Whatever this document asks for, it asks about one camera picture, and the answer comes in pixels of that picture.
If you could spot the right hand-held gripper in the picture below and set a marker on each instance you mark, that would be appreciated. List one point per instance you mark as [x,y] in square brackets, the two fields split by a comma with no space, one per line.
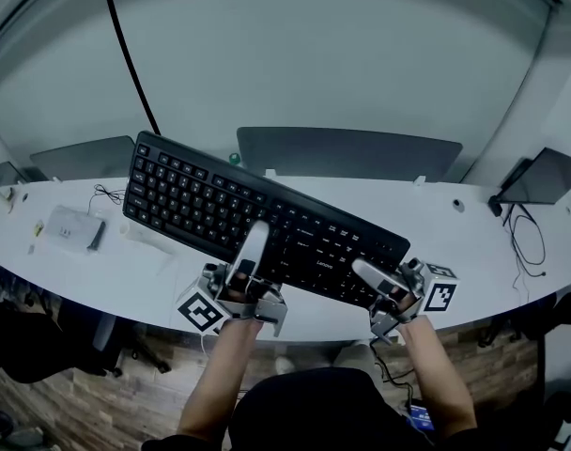
[439,294]

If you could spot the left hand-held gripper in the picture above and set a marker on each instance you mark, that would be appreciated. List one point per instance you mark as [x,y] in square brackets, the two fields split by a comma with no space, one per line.
[201,310]

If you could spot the black keyboard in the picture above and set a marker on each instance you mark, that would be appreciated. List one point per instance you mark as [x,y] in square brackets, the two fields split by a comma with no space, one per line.
[196,195]

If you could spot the person's left forearm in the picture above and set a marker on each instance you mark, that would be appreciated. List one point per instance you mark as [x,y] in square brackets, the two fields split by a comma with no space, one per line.
[215,378]

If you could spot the person's right forearm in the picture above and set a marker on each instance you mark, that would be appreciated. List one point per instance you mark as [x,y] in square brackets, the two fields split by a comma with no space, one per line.
[436,374]

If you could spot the person's right hand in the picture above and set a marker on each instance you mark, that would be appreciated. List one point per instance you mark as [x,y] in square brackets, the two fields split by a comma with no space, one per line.
[403,302]

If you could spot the person's left hand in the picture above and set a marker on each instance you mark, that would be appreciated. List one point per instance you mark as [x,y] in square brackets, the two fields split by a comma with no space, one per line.
[245,290]

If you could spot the person's pale trouser leg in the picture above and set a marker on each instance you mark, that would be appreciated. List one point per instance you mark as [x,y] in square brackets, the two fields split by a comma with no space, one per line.
[353,357]

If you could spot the clear bottle green cap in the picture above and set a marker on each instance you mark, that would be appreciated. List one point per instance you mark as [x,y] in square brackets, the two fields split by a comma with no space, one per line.
[235,159]

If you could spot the person's pale shoe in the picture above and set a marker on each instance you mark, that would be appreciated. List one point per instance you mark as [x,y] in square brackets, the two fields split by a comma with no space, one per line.
[285,365]

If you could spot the small white tape roll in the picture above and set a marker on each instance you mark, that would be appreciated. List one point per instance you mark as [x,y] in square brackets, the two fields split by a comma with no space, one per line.
[124,229]

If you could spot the black power adapter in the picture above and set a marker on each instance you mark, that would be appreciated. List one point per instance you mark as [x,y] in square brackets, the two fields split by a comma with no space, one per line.
[495,206]

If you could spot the person's black shirt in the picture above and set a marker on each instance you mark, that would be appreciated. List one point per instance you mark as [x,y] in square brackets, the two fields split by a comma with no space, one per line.
[313,411]

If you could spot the small blue screen device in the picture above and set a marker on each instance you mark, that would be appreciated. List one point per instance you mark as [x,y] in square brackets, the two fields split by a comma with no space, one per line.
[421,418]

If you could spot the white flat box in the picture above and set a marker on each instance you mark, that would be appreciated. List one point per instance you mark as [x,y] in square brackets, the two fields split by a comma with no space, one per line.
[69,228]

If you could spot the medium grey desk divider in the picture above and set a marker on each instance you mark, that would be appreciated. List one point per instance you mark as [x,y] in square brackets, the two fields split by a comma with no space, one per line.
[88,160]

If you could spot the black office chair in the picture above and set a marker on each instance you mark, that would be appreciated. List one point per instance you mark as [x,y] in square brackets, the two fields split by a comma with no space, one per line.
[562,317]
[32,341]

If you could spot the black flat monitor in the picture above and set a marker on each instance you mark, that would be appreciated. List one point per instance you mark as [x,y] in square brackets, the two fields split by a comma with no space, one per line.
[544,176]

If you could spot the small yellow tag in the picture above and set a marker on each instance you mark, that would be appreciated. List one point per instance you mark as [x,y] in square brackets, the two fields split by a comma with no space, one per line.
[39,228]

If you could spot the crumpled plastic sheet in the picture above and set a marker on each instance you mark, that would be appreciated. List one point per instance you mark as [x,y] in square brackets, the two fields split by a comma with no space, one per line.
[4,282]

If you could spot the small white tan holder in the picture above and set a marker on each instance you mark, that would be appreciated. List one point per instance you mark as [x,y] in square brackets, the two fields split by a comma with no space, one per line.
[4,196]

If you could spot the small grey desk divider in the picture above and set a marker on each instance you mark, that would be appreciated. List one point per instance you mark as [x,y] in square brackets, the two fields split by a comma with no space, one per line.
[4,173]

